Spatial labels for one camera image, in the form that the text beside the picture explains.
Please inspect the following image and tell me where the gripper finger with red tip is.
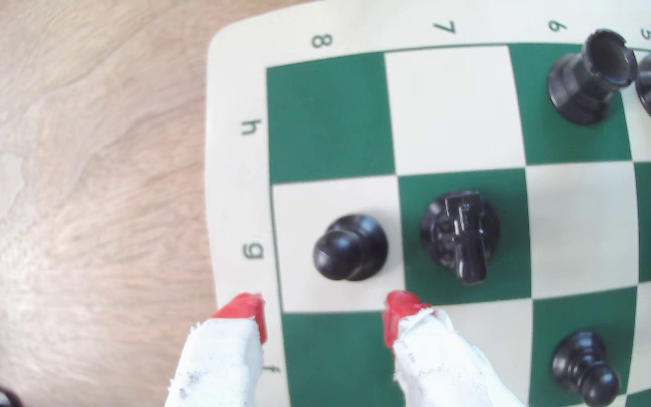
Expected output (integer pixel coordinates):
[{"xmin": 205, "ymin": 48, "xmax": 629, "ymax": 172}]
[
  {"xmin": 382, "ymin": 291, "xmax": 527, "ymax": 407},
  {"xmin": 164, "ymin": 292, "xmax": 268, "ymax": 407}
]

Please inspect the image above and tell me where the black pawn chess piece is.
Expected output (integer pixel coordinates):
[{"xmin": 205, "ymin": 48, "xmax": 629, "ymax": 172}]
[
  {"xmin": 551, "ymin": 330, "xmax": 622, "ymax": 407},
  {"xmin": 312, "ymin": 214, "xmax": 389, "ymax": 282}
]

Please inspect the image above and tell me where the black knight chess piece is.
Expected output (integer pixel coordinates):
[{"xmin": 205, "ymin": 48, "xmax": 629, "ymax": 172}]
[{"xmin": 420, "ymin": 190, "xmax": 501, "ymax": 285}]

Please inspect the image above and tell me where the green and cream chess mat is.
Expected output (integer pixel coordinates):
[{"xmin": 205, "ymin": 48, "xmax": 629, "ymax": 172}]
[{"xmin": 205, "ymin": 0, "xmax": 651, "ymax": 407}]

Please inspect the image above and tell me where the black rook chess piece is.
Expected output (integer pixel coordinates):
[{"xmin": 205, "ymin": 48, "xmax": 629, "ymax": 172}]
[{"xmin": 546, "ymin": 29, "xmax": 639, "ymax": 126}]

